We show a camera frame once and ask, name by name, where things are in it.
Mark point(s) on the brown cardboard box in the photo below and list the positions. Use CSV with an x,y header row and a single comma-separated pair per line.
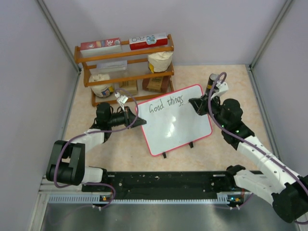
x,y
156,84

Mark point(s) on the black drink can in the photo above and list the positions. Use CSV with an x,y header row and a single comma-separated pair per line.
x,y
210,82

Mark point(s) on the white bag shelf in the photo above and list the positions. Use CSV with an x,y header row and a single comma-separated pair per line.
x,y
102,90
159,61

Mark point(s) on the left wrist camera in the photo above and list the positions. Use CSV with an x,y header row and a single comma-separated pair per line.
x,y
121,100

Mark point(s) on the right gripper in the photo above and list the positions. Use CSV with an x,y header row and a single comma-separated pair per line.
x,y
200,104

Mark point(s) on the pink framed whiteboard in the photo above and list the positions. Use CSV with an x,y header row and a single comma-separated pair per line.
x,y
171,121

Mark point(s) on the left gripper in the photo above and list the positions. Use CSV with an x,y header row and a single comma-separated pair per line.
x,y
129,118

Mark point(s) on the white bag bottom shelf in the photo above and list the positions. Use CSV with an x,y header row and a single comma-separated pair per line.
x,y
102,90

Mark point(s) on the clear plastic container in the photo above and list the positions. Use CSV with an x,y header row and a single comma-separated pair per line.
x,y
110,67

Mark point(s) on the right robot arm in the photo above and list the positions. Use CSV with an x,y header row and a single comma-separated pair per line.
x,y
283,188

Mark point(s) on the small tan box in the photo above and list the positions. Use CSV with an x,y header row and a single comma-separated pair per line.
x,y
130,86

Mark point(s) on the red white box right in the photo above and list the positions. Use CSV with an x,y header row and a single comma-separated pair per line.
x,y
148,41

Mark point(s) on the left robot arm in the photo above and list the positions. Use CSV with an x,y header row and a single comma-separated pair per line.
x,y
67,161

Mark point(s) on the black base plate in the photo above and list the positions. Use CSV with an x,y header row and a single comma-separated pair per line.
x,y
170,185

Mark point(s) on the wooden three-tier shelf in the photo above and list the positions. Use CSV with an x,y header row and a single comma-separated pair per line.
x,y
137,69

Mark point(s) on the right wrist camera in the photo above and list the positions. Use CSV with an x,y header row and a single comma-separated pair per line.
x,y
219,89

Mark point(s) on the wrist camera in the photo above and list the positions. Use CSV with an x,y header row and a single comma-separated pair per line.
x,y
121,100
219,89

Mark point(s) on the white bag middle shelf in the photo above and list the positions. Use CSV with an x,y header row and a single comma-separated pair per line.
x,y
159,61

